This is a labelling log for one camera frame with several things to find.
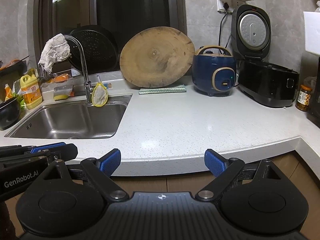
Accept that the black open rice cooker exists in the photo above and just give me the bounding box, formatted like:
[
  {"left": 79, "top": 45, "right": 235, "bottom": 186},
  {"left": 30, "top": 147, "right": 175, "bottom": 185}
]
[{"left": 231, "top": 4, "right": 299, "bottom": 108}]

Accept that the dark window frame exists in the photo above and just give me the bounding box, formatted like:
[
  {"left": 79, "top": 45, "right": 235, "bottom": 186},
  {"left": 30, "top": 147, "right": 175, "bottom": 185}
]
[{"left": 34, "top": 0, "right": 187, "bottom": 71}]

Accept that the white foam box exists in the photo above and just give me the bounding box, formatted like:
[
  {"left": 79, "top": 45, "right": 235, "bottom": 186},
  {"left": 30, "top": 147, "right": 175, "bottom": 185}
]
[{"left": 303, "top": 11, "right": 320, "bottom": 56}]

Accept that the green white striped cloth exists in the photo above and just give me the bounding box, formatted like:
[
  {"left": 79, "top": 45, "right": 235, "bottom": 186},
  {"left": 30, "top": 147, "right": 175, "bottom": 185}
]
[{"left": 138, "top": 85, "right": 187, "bottom": 95}]

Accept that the chrome kitchen faucet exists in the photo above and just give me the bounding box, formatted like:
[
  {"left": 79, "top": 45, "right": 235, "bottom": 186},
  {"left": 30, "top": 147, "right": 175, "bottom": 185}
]
[{"left": 64, "top": 35, "right": 92, "bottom": 104}]

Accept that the stainless steel sink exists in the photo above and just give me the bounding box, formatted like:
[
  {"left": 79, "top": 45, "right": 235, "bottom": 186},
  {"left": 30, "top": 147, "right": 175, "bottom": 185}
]
[{"left": 5, "top": 95, "right": 132, "bottom": 139}]

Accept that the white rag on faucet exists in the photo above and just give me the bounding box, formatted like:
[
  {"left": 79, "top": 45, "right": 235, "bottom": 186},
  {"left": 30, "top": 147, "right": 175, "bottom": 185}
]
[{"left": 38, "top": 34, "right": 71, "bottom": 74}]

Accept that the yellow green sponge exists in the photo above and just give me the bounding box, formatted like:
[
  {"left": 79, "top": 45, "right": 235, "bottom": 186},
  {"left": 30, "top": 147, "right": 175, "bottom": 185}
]
[{"left": 53, "top": 85, "right": 74, "bottom": 101}]

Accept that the small orange bottle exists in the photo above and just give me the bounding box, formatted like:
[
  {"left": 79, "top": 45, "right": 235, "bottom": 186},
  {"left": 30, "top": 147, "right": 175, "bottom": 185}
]
[{"left": 4, "top": 83, "right": 14, "bottom": 101}]

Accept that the black microwave oven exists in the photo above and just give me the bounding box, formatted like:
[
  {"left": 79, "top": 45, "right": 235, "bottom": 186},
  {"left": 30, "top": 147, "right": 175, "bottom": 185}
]
[{"left": 307, "top": 62, "right": 320, "bottom": 127}]

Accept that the yellow detergent bottle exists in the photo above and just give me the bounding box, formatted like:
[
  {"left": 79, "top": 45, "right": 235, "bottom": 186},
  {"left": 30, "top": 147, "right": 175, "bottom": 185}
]
[{"left": 20, "top": 74, "right": 43, "bottom": 109}]

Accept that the glass jar of sauce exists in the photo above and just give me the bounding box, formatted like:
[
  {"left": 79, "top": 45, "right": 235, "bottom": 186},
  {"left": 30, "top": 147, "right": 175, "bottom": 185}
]
[{"left": 296, "top": 85, "right": 312, "bottom": 112}]

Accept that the black bowl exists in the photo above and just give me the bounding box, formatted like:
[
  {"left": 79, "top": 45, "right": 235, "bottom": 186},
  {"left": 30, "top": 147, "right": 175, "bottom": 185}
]
[{"left": 0, "top": 97, "right": 21, "bottom": 130}]

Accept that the black power cable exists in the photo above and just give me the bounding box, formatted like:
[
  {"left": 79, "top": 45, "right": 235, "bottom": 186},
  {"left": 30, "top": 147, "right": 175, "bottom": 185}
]
[{"left": 218, "top": 3, "right": 232, "bottom": 49}]

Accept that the round wooden cutting board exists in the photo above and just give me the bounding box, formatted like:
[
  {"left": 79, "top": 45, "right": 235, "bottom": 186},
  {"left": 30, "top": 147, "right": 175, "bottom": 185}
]
[{"left": 119, "top": 27, "right": 195, "bottom": 88}]

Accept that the black round pan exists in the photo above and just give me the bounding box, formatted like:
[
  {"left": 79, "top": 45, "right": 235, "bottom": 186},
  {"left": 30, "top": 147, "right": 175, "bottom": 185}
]
[{"left": 70, "top": 25, "right": 119, "bottom": 75}]

